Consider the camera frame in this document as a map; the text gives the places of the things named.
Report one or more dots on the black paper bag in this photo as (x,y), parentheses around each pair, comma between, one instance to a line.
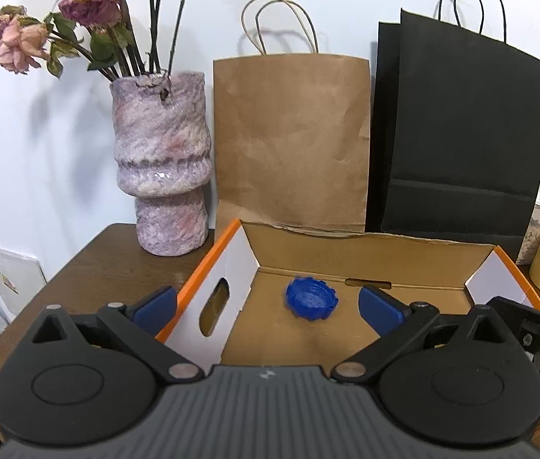
(455,135)

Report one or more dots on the dried pink roses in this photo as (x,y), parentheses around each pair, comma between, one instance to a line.
(101,31)

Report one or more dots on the white booklet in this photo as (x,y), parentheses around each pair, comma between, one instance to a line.
(21,279)

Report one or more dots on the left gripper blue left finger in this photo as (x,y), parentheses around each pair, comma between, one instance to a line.
(153,312)

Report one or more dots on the pink marbled ceramic vase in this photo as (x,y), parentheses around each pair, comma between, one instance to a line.
(162,147)

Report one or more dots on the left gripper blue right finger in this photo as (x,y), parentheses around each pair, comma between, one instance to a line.
(379,310)

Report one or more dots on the blue gear-shaped lid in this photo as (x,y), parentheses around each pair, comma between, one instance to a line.
(310,298)

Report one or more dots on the brown paper bag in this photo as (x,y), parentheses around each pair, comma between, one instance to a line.
(291,137)

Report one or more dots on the orange cardboard box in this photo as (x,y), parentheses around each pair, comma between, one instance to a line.
(232,309)

